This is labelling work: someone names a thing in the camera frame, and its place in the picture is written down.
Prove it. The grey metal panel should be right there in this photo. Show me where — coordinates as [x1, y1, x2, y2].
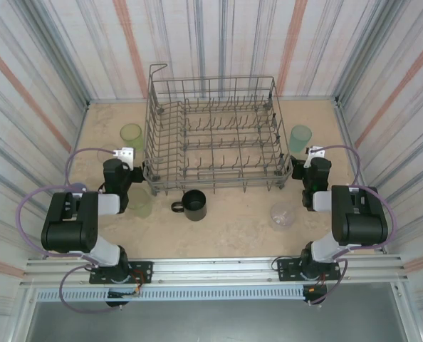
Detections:
[26, 301, 412, 342]

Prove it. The white slotted cable duct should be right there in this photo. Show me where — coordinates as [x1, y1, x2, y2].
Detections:
[33, 286, 307, 303]

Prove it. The lime green translucent cup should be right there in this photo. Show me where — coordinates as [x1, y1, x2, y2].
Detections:
[119, 123, 144, 150]

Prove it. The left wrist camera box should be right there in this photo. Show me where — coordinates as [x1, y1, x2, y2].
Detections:
[112, 147, 136, 162]

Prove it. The pale olive translucent cup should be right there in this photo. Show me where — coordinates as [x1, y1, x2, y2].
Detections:
[127, 187, 152, 217]

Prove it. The teal translucent cup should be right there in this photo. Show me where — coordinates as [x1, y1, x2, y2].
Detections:
[288, 124, 313, 155]

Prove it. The aluminium mounting rail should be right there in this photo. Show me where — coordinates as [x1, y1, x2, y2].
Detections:
[19, 254, 410, 288]

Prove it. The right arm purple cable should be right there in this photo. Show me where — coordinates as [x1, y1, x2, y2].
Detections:
[309, 145, 397, 306]

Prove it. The grey wire dish rack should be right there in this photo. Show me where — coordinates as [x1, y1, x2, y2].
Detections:
[142, 63, 293, 197]

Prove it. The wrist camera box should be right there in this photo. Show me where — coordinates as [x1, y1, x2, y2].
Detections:
[112, 147, 136, 162]
[303, 145, 326, 168]

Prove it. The black mug with handle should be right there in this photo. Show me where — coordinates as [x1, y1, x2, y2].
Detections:
[171, 189, 208, 222]

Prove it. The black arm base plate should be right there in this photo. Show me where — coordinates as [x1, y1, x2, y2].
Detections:
[89, 260, 154, 285]
[276, 258, 342, 282]

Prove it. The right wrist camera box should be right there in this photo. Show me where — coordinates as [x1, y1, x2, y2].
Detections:
[303, 145, 326, 168]

